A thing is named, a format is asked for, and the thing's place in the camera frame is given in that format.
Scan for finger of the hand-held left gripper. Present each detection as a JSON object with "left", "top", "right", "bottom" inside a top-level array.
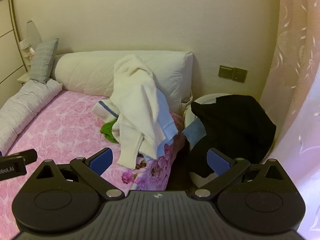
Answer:
[{"left": 0, "top": 149, "right": 38, "bottom": 167}]

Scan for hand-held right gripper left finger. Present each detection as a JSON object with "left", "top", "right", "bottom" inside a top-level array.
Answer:
[{"left": 34, "top": 147, "right": 124, "bottom": 201}]

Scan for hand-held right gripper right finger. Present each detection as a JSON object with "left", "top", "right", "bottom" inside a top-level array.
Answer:
[{"left": 192, "top": 148, "right": 288, "bottom": 202}]

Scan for white striped knit sweater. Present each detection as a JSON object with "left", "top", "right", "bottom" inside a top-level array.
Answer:
[{"left": 92, "top": 54, "right": 166, "bottom": 169}]

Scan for green knit garment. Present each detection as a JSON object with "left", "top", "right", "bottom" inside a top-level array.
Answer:
[{"left": 100, "top": 119, "right": 121, "bottom": 144}]

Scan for blue cloth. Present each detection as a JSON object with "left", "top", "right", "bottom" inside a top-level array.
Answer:
[{"left": 182, "top": 119, "right": 208, "bottom": 145}]

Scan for black garment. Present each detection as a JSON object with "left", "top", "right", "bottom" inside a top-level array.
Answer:
[{"left": 189, "top": 94, "right": 277, "bottom": 185}]

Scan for grey ribbed quilt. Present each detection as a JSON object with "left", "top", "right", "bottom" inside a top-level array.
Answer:
[{"left": 0, "top": 79, "right": 63, "bottom": 153}]

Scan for pink floral blanket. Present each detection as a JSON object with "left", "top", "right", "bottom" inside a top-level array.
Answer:
[{"left": 0, "top": 90, "right": 190, "bottom": 220}]

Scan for white round laundry basket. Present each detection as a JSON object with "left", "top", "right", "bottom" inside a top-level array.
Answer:
[{"left": 182, "top": 92, "right": 273, "bottom": 188}]

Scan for light blue garment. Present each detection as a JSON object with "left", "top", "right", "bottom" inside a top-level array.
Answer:
[{"left": 144, "top": 89, "right": 179, "bottom": 162}]

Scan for white nightstand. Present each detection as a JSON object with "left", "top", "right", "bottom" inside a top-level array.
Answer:
[{"left": 16, "top": 74, "right": 33, "bottom": 85}]

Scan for long white bolster cushion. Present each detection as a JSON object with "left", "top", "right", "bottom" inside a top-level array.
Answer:
[{"left": 51, "top": 51, "right": 194, "bottom": 115}]

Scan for grey textured pillow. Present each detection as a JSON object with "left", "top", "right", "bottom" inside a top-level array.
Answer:
[{"left": 29, "top": 38, "right": 59, "bottom": 84}]

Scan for pink patterned curtain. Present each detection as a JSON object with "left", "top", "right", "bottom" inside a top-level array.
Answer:
[{"left": 257, "top": 0, "right": 320, "bottom": 230}]

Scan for oval mirror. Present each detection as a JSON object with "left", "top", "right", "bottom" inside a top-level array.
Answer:
[{"left": 26, "top": 20, "right": 42, "bottom": 44}]

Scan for brass wall switch plate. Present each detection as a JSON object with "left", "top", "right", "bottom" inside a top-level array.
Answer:
[
  {"left": 218, "top": 65, "right": 235, "bottom": 80},
  {"left": 233, "top": 67, "right": 248, "bottom": 82}
]

